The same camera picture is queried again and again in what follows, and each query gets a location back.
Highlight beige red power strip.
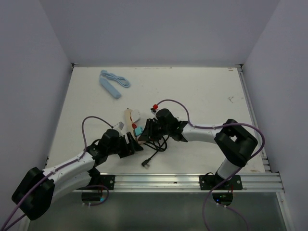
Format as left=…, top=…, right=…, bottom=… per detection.
left=124, top=108, right=145, bottom=145

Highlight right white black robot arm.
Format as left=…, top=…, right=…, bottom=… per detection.
left=138, top=108, right=258, bottom=189

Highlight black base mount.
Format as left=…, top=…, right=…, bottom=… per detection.
left=88, top=168, right=116, bottom=190
left=198, top=172, right=243, bottom=191

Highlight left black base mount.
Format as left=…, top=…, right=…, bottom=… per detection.
left=88, top=168, right=116, bottom=190

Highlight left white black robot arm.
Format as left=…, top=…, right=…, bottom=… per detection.
left=12, top=129, right=143, bottom=220

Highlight aluminium mounting rail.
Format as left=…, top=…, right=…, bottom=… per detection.
left=72, top=172, right=286, bottom=193

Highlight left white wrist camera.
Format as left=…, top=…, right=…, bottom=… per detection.
left=113, top=122, right=124, bottom=132

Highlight light blue cord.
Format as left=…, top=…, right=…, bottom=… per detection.
left=100, top=69, right=132, bottom=89

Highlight white plug adapter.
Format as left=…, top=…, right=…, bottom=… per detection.
left=130, top=109, right=141, bottom=123

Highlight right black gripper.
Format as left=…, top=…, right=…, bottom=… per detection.
left=139, top=118, right=171, bottom=141

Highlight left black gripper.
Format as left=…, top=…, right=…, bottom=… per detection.
left=107, top=131, right=142, bottom=158

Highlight cyan plug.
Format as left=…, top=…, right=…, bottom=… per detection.
left=133, top=127, right=143, bottom=137

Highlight black power cord with plug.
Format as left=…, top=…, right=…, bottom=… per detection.
left=141, top=136, right=168, bottom=167

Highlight right aluminium side rail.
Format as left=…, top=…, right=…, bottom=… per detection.
left=235, top=64, right=272, bottom=173

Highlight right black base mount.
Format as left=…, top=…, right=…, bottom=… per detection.
left=198, top=172, right=243, bottom=191

